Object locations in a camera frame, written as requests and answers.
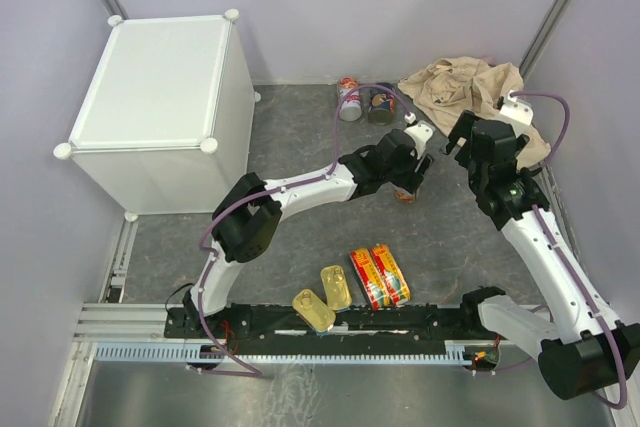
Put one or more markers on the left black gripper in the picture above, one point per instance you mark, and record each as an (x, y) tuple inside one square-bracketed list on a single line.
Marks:
[(412, 180)]

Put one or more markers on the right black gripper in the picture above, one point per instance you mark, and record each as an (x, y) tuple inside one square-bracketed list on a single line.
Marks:
[(461, 129)]

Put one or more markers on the orange label white-lid can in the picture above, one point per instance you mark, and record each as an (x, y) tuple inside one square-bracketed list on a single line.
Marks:
[(404, 196)]

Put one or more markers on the dark blue food can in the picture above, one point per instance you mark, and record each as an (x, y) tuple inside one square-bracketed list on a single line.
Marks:
[(381, 107)]

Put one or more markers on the red white tall can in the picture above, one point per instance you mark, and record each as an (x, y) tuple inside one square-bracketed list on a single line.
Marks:
[(349, 96)]

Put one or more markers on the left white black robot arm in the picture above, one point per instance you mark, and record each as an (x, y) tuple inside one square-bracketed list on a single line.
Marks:
[(245, 221)]

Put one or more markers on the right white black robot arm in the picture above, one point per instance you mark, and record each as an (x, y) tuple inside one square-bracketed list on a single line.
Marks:
[(584, 346)]

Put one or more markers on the beige crumpled cloth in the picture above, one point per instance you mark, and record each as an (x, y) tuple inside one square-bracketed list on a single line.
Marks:
[(449, 86)]

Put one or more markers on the red green flat tin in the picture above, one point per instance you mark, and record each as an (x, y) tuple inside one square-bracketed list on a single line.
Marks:
[(392, 275)]

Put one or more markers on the red yellow flat tin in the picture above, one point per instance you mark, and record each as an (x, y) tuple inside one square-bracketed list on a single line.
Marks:
[(373, 286)]

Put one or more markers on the gold tin upper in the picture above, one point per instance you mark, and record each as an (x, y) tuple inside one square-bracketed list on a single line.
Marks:
[(338, 297)]

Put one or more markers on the gold tin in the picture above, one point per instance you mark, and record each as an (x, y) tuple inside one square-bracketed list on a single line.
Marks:
[(314, 311), (338, 297)]

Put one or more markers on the gold tin lower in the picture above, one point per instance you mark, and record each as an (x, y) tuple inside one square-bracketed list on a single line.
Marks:
[(314, 311)]

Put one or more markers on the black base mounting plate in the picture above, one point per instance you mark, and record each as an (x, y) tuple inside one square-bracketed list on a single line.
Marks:
[(279, 330)]

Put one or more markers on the white plastic cube cabinet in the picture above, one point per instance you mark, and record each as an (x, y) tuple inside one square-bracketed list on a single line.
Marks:
[(166, 122)]

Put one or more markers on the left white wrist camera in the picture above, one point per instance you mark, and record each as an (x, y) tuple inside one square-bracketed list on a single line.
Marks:
[(420, 131)]

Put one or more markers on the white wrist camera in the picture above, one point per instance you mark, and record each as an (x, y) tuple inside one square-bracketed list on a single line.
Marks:
[(514, 112), (420, 131)]

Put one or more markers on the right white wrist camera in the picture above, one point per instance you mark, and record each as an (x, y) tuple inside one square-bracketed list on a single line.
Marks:
[(514, 112)]

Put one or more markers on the aluminium frame rail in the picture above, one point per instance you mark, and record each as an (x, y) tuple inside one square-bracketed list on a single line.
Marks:
[(155, 324)]

